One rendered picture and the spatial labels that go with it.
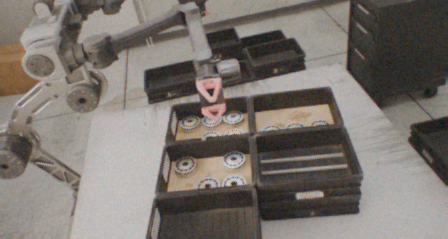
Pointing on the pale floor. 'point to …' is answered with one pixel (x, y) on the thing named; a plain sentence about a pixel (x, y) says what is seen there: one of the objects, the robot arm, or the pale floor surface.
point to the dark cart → (398, 41)
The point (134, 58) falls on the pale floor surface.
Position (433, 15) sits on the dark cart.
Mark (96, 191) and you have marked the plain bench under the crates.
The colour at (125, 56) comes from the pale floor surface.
